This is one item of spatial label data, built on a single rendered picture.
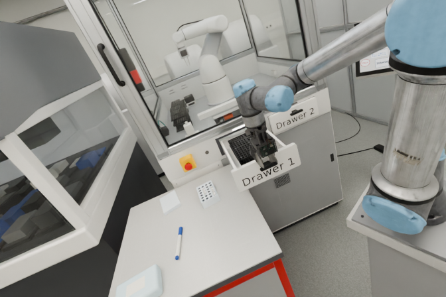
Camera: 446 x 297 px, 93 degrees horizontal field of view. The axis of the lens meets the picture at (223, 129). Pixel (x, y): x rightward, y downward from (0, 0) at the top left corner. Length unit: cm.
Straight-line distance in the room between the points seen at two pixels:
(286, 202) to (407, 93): 123
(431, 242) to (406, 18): 60
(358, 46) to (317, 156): 100
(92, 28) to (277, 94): 79
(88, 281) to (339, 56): 146
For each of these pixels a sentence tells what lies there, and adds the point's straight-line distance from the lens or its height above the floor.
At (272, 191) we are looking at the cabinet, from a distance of 147.
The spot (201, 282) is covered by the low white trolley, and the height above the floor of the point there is 76.
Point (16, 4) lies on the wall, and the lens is 455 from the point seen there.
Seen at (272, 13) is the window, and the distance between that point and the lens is 117.
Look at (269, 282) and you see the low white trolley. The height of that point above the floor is 62.
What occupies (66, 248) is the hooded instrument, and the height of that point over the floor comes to 86.
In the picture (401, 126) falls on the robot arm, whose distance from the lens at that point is 49.
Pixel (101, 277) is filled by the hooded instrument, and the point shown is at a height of 55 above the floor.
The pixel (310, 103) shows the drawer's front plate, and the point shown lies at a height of 91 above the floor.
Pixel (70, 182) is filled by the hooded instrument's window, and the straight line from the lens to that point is 120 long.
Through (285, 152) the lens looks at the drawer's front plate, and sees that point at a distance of 91.
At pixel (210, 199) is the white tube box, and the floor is 80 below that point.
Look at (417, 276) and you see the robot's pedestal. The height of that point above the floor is 58.
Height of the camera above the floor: 143
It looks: 24 degrees down
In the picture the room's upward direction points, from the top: 22 degrees counter-clockwise
